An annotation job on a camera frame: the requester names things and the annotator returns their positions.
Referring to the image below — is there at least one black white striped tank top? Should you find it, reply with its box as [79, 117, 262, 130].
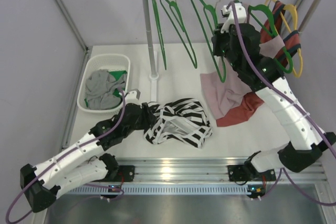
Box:
[144, 98, 213, 148]

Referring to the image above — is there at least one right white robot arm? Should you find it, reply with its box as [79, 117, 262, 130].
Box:
[212, 23, 335, 180]

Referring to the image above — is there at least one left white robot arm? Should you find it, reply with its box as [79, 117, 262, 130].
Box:
[20, 103, 156, 213]

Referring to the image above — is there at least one green hanger holding pink top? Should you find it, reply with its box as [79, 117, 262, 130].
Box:
[230, 0, 293, 74]

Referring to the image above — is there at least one rust red tank top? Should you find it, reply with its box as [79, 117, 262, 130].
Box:
[216, 0, 301, 127]

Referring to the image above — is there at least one pink tank top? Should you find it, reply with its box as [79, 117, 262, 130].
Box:
[200, 51, 283, 119]

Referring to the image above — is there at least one yellow hanger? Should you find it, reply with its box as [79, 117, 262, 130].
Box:
[265, 0, 303, 78]

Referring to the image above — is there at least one green cloth in basket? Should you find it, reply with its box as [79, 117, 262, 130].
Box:
[83, 70, 128, 105]

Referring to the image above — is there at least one grey cloth in basket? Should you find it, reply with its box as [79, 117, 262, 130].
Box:
[84, 69, 122, 110]

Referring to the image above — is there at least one white plastic laundry basket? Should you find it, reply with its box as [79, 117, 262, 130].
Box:
[77, 54, 131, 114]

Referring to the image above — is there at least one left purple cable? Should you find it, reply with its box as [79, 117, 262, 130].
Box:
[6, 84, 127, 223]

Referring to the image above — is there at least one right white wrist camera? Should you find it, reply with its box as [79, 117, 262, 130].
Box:
[220, 2, 247, 34]

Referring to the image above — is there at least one aluminium mounting rail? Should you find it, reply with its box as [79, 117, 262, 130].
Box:
[89, 157, 326, 183]

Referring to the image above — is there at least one slotted grey cable duct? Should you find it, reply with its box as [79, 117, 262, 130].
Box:
[67, 184, 265, 196]

